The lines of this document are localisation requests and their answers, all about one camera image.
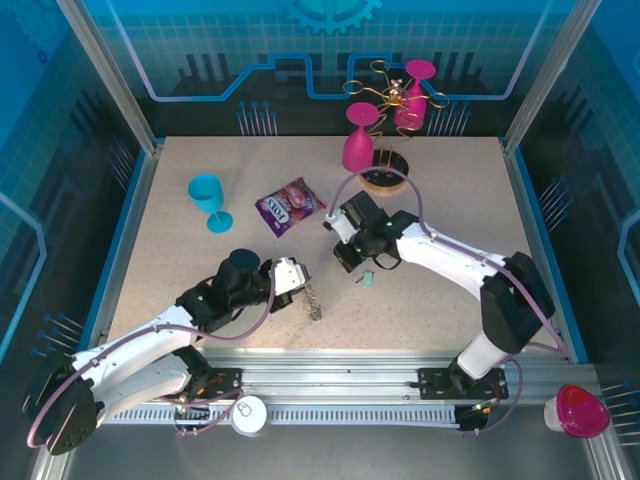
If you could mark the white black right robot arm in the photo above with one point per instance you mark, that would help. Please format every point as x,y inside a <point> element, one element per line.
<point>450,260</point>

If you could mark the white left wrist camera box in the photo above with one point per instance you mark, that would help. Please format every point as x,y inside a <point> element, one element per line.
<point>287,275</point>

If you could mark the purple Fox's candy bag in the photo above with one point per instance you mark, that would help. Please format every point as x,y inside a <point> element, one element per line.
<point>290,205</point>

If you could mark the blue plastic wine glass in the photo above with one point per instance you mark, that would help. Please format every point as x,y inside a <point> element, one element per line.
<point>206,197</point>

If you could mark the white tin can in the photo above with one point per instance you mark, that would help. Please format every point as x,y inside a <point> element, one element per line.
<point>248,415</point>

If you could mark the pink plastic wine glass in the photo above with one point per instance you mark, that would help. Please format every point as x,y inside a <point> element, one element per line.
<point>412,102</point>
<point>357,147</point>

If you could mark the aluminium frame post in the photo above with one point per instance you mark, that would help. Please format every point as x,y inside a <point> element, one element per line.
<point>110,75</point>
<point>545,75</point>

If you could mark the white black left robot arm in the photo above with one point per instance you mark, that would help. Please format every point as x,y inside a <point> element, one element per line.
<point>130,335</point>

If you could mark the white cup with pink lid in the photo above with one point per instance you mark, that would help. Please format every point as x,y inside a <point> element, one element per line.
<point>580,412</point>

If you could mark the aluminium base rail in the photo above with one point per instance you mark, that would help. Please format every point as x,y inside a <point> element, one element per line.
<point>325,375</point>

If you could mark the key with teal cover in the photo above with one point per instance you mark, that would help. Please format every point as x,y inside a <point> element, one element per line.
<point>369,280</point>

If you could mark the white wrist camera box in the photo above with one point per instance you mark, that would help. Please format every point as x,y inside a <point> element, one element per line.
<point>287,275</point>
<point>340,225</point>

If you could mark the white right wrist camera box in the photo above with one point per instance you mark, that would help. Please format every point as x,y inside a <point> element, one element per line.
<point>340,225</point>

